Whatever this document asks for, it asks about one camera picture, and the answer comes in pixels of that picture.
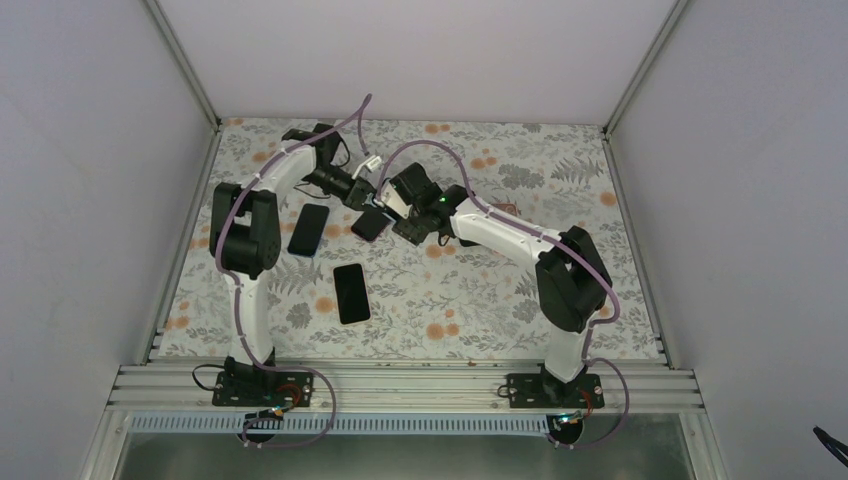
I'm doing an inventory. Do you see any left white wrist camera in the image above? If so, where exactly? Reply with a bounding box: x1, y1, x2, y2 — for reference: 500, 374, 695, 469
352, 155, 383, 179

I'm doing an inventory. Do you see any black object at edge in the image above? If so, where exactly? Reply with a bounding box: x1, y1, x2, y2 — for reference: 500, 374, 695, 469
812, 426, 848, 467

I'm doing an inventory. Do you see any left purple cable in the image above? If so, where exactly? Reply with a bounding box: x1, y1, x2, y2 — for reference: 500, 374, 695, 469
215, 93, 374, 450

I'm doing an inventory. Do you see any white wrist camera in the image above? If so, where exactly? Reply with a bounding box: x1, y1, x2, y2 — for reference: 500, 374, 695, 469
374, 180, 411, 220
352, 155, 383, 179

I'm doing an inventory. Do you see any purple cable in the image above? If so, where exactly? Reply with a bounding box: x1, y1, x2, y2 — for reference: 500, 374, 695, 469
215, 93, 374, 450
374, 140, 631, 450

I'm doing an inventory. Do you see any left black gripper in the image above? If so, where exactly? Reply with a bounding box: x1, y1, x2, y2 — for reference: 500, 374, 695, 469
304, 164, 386, 213

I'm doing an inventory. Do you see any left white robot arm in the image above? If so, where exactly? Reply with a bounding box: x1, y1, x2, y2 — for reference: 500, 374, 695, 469
210, 123, 375, 405

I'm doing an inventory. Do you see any aluminium mounting rail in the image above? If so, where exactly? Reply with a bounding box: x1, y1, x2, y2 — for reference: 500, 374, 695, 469
107, 362, 704, 436

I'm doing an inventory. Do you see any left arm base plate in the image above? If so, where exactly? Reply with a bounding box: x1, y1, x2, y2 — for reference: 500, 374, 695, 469
211, 357, 314, 408

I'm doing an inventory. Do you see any floral table mat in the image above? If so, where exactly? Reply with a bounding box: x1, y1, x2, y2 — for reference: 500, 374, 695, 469
156, 117, 664, 362

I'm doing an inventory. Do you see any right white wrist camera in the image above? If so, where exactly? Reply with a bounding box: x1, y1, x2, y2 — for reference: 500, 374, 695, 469
374, 180, 411, 220

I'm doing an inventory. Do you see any pink phone case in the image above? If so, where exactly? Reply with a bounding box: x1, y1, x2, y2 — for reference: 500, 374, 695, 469
495, 203, 520, 216

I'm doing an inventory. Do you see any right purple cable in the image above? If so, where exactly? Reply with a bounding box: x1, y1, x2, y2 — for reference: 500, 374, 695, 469
374, 140, 631, 450

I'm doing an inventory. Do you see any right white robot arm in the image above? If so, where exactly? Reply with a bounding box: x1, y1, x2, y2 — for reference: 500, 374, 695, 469
375, 163, 612, 407

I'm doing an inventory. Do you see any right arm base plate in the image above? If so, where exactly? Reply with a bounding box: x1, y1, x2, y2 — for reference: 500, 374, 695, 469
496, 370, 605, 409

